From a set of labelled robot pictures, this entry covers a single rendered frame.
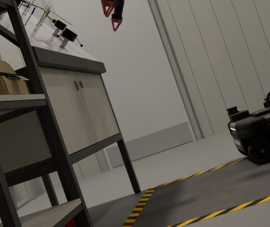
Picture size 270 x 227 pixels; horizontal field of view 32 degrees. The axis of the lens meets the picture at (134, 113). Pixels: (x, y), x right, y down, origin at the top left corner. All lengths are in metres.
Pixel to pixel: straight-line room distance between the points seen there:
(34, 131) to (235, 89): 3.63
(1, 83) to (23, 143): 0.41
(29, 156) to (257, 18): 3.89
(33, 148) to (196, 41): 3.60
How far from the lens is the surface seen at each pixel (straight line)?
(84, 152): 2.21
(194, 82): 5.27
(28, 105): 1.67
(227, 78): 5.31
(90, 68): 2.69
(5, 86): 1.64
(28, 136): 1.96
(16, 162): 2.00
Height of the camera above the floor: 0.46
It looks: 1 degrees up
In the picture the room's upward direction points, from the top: 19 degrees counter-clockwise
